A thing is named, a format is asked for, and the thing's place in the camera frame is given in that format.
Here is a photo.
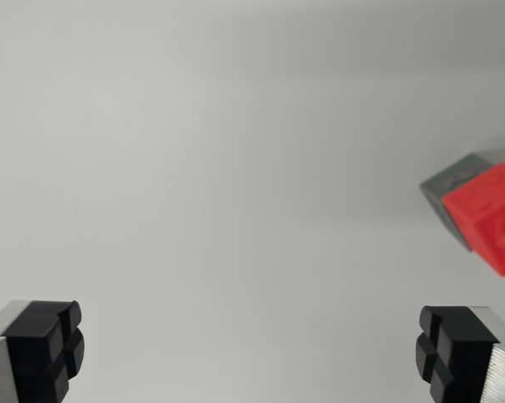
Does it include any black-padded metal gripper right finger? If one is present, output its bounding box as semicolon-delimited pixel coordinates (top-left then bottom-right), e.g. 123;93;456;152
414;305;505;403

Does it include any black-padded metal gripper left finger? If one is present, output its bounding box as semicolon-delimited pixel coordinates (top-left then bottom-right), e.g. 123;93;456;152
0;299;86;403

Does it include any red studded plastic cube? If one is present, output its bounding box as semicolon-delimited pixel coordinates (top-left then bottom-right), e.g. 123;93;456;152
440;162;505;278

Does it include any grey studded plastic cube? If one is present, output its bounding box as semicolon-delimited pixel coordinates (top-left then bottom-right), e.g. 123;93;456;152
419;153;497;252

